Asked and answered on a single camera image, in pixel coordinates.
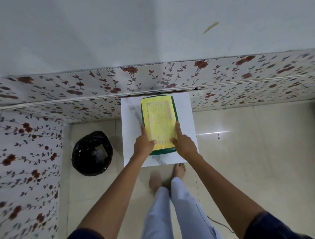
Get person's right hand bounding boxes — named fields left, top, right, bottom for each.
left=170, top=121, right=201, bottom=164

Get person's left hand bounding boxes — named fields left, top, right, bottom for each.
left=133, top=124, right=157, bottom=162

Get yellow printed paper sheet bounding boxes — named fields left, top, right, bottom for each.
left=141, top=96, right=178, bottom=151

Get green plastic tray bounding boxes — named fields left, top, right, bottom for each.
left=140, top=95, right=179, bottom=156

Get person's right forearm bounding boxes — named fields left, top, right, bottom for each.
left=183, top=158, right=266, bottom=239

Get person's left forearm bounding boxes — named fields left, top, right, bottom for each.
left=75, top=157, right=158, bottom=239

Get person's right foot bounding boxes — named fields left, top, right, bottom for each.
left=173, top=163, right=186, bottom=180

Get person's foot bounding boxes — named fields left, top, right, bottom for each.
left=149, top=171, right=163, bottom=194
left=173, top=163, right=186, bottom=180

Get person's left foot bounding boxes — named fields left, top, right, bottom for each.
left=149, top=171, right=163, bottom=194

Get black bin with bag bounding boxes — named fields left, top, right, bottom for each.
left=71, top=131, right=113, bottom=177

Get light blue trousers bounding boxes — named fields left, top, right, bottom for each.
left=141, top=177, right=222, bottom=239

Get dark blue left sleeve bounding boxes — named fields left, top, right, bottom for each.
left=66, top=228, right=106, bottom=239

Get dark blue sleeve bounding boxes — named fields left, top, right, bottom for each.
left=244, top=211, right=313, bottom=239
left=66, top=228, right=106, bottom=239

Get dark blue right sleeve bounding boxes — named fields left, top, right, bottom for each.
left=244, top=211, right=313, bottom=239

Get thin dark floor cable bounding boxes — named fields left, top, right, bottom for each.
left=207, top=216, right=235, bottom=233

